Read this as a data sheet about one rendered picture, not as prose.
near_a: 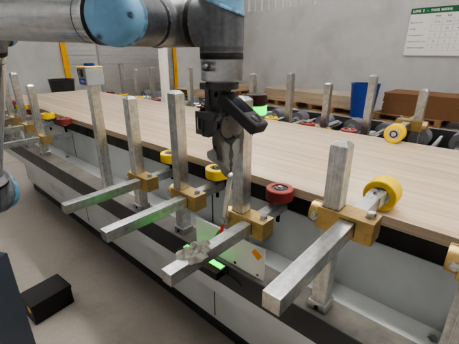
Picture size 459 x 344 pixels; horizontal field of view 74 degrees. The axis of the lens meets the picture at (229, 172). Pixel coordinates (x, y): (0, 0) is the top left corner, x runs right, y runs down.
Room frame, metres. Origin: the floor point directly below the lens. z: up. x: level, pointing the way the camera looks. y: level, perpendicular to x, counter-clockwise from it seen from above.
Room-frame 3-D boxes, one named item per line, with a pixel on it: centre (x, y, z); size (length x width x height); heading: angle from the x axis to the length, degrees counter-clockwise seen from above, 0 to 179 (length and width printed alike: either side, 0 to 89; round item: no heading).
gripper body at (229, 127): (0.68, 0.02, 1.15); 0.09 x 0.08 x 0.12; 49
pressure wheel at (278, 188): (0.81, -0.15, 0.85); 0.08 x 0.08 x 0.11
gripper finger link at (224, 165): (0.67, 0.03, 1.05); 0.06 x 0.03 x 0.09; 49
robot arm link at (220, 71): (0.68, 0.02, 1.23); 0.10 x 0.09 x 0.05; 139
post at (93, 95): (1.24, 0.54, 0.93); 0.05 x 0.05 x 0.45; 48
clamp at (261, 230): (0.73, -0.05, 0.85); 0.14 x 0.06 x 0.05; 48
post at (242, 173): (0.74, -0.03, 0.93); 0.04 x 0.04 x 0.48; 48
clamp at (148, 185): (1.06, 0.33, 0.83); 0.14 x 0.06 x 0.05; 48
